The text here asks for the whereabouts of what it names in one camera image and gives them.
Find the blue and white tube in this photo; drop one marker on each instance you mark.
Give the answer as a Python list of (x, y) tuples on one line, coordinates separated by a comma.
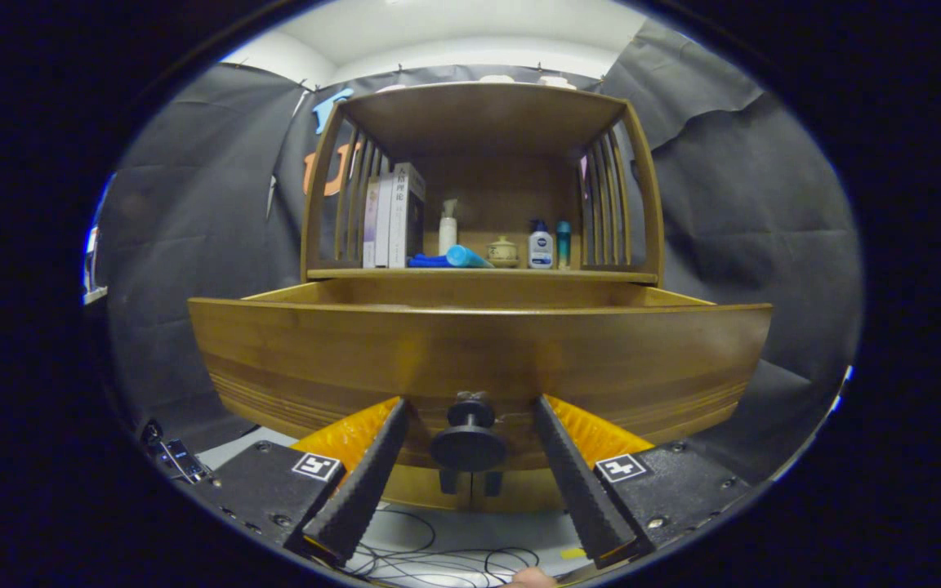
[(464, 257)]

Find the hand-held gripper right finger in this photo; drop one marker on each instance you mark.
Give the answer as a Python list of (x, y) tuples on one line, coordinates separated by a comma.
[(581, 482)]

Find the blue folded cloth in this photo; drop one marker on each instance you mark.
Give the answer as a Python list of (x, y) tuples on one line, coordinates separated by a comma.
[(425, 261)]

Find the white bottle with blue cap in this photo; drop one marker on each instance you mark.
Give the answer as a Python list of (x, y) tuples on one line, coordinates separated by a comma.
[(541, 249)]

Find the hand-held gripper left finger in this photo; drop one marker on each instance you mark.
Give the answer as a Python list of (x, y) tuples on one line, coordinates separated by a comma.
[(364, 482)]

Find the wooden cabinet door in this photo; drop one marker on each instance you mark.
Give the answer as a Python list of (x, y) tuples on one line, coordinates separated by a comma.
[(529, 495), (413, 492)]

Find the cream lidded tea cup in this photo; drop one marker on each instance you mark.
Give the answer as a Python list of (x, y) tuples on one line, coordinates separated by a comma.
[(503, 251)]

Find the thin white book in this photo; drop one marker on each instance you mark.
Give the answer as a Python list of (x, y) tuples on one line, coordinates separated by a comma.
[(383, 220)]

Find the wooden drawer with black knob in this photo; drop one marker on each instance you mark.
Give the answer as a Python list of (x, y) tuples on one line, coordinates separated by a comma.
[(479, 351)]

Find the white wall shelf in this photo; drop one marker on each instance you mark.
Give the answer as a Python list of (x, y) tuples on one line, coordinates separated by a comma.
[(95, 295)]

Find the brown wooden cabinet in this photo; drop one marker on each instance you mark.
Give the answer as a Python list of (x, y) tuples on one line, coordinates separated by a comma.
[(503, 180)]

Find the white pump bottle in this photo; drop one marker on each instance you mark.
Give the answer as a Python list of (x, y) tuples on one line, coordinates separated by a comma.
[(448, 233)]

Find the teal slim bottle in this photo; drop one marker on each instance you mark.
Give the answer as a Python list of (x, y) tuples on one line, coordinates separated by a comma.
[(564, 245)]

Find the black electronic device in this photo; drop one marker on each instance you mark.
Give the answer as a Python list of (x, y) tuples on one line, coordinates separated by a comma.
[(176, 457)]

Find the white book with dark cover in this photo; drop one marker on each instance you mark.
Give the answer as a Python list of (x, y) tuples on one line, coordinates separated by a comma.
[(405, 212)]

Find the pale purple book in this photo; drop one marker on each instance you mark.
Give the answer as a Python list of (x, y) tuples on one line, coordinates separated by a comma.
[(370, 224)]

